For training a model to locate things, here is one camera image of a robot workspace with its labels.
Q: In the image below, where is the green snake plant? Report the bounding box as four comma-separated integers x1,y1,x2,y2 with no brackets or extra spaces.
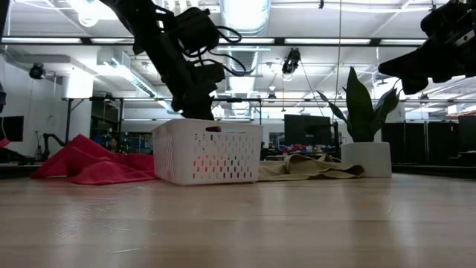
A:
316,66,402,143

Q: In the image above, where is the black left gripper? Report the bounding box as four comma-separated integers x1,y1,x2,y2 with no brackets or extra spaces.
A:
170,61,227,121

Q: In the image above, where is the white perforated plastic basket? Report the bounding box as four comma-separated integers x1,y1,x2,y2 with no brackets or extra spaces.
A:
151,118,264,186

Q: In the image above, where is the overhead mounted camera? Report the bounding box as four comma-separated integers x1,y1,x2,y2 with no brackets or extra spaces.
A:
280,47,302,75

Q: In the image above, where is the black wall monitor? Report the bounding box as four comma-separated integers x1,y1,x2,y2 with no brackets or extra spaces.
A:
0,115,25,143

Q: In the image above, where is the silver ceiling air duct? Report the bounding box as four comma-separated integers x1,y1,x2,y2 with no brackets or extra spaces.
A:
219,0,272,35

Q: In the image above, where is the black computer monitor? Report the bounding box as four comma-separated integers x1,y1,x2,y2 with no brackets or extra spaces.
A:
283,113,332,147

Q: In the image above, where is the black metal rack frame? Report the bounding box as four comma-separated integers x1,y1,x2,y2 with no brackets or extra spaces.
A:
63,96,263,154

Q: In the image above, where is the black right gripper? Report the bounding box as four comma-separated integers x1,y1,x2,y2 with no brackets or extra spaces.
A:
378,0,476,96

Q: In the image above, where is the tan cloth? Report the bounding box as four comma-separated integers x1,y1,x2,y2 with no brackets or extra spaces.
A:
257,153,366,182

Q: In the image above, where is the white plant pot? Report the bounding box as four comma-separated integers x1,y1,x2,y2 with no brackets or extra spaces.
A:
340,141,393,179

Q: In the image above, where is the red cloth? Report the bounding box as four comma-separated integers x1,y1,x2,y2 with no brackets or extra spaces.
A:
31,133,159,186

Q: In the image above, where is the black ceiling spotlight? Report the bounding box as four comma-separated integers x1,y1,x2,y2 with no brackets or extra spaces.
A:
28,62,46,80

